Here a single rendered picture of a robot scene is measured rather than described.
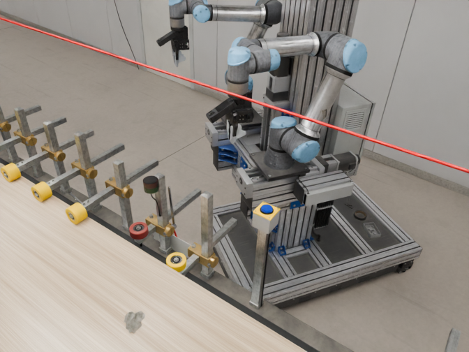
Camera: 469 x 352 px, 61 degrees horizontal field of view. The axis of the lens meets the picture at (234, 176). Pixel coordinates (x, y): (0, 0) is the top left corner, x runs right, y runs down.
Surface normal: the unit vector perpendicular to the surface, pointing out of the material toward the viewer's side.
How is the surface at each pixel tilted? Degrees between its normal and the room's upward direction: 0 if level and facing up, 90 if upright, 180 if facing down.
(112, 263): 0
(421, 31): 90
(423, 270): 0
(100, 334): 0
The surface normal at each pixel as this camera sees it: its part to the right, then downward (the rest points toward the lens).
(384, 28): -0.62, 0.44
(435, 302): 0.04, -0.80
